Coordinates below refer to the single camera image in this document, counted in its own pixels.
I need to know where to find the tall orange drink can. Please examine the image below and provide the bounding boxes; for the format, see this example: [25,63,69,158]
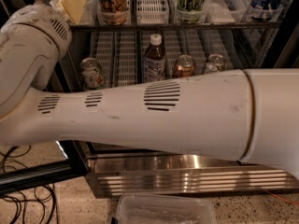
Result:
[99,0,128,25]

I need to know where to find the tall green drink can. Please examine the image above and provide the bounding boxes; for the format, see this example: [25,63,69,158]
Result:
[177,0,205,23]

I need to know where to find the orange cable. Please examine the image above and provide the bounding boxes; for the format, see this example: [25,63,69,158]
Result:
[264,189,299,207]

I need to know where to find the stainless steel display fridge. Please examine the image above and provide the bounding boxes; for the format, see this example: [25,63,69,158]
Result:
[6,0,299,199]

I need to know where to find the clear plastic storage bin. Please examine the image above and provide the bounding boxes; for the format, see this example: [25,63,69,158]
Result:
[115,194,217,224]

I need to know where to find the white shelf tray empty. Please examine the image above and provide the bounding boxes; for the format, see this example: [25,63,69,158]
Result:
[136,0,169,25]

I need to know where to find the black floor cables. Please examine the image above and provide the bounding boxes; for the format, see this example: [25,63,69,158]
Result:
[0,145,60,224]

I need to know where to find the white green can right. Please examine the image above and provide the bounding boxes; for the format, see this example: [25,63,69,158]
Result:
[203,53,226,74]

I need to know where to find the white green can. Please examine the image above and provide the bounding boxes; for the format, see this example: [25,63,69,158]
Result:
[80,58,105,91]
[203,53,226,74]

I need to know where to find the open glass fridge door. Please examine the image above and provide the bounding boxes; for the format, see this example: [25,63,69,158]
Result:
[0,141,89,196]

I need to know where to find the white green can left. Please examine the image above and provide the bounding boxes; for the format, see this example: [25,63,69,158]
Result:
[80,58,105,91]

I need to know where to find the brown tea bottle white cap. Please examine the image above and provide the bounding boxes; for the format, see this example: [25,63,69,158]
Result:
[143,34,166,82]

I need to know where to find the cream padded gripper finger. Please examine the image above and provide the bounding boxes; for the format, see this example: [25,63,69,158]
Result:
[50,0,87,24]

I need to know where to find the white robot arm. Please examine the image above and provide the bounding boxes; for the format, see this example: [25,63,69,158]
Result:
[0,3,299,177]

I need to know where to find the copper gold can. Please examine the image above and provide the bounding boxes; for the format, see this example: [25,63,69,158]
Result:
[172,54,195,78]

